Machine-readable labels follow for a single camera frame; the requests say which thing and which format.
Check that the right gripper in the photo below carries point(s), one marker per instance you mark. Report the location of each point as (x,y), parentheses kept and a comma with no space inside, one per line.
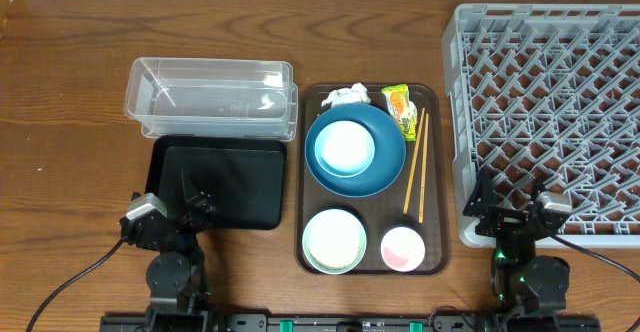
(502,219)

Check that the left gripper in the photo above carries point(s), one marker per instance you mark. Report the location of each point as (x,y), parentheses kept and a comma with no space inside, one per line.
(203,203)

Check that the wooden chopstick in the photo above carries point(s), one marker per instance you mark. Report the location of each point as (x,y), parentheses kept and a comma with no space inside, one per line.
(414,162)
(424,169)

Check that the pink white cup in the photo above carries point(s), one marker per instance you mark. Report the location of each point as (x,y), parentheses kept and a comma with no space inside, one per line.
(402,249)

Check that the mint green bowl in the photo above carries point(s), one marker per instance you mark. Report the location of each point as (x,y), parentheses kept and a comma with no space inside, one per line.
(334,241)

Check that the yellow snack wrapper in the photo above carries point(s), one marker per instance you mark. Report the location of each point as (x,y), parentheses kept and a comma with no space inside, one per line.
(402,110)

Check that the light blue small bowl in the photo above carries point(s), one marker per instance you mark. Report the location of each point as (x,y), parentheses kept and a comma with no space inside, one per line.
(344,149)

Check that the dark blue plate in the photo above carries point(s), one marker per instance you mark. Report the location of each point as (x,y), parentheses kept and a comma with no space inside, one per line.
(388,159)

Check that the white tissue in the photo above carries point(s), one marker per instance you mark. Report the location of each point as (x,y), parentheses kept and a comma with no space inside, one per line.
(356,94)

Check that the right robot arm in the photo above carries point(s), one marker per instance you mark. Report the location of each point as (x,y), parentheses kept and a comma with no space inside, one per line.
(531,287)

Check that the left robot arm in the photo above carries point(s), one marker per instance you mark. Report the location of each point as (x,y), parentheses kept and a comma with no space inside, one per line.
(177,276)

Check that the grey dishwasher rack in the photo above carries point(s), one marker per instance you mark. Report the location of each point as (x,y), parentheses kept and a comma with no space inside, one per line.
(550,93)

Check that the black tray bin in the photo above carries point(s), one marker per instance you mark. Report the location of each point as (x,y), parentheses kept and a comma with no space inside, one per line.
(244,177)

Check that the clear plastic bin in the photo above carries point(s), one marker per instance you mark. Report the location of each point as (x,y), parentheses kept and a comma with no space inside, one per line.
(254,99)

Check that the brown serving tray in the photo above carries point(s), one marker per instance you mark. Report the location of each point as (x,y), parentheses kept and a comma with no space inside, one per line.
(383,211)

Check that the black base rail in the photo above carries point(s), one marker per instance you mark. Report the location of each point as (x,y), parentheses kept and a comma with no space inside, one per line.
(262,323)

